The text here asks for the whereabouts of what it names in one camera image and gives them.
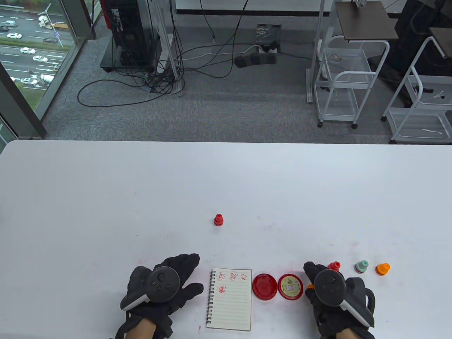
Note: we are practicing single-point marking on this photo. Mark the person's right hand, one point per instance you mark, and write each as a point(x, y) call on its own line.
point(309, 270)

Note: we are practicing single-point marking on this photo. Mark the person's left hand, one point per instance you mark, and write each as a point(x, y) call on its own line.
point(183, 265)

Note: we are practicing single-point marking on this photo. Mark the red tin lid yellow label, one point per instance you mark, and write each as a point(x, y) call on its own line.
point(290, 286)

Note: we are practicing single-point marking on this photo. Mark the red reward stamp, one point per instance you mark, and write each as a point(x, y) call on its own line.
point(334, 265)
point(218, 220)

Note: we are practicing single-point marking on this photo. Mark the red ink pad tin base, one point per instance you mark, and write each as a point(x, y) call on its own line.
point(265, 286)

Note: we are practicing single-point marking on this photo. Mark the green reward stamp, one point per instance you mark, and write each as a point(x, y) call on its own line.
point(361, 266)

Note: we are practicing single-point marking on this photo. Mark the white spiral lined notebook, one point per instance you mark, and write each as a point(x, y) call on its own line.
point(231, 303)

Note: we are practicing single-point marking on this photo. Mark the person's left forearm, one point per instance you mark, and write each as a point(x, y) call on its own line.
point(141, 330)

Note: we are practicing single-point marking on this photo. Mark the person's right forearm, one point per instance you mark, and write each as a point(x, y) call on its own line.
point(346, 334)

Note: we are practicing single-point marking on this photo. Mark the dark grey right hand controller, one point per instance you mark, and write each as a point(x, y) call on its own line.
point(330, 286)

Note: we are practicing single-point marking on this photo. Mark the dark grey hand controller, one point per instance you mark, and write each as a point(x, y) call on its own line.
point(162, 282)
point(330, 286)

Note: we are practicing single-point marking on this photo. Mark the dark grey left hand controller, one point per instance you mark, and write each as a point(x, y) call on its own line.
point(162, 282)

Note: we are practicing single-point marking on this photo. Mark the aluminium profile leg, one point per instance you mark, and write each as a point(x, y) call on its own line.
point(178, 84)

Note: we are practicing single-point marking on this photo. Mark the small white dish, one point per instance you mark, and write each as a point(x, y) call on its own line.
point(334, 58)

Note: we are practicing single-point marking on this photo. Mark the black computer tower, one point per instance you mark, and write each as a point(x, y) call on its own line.
point(129, 35)

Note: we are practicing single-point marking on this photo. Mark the black wrapped box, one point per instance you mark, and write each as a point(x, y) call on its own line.
point(268, 37)

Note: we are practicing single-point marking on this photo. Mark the tall aluminium pole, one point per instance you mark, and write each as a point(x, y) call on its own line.
point(319, 21)

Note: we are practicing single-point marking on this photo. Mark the brown top side table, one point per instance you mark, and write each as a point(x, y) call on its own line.
point(365, 21)
point(443, 40)

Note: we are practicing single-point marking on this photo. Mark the long white table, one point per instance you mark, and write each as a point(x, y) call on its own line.
point(282, 4)

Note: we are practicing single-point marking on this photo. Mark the glass window dark frame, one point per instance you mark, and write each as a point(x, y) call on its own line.
point(31, 42)

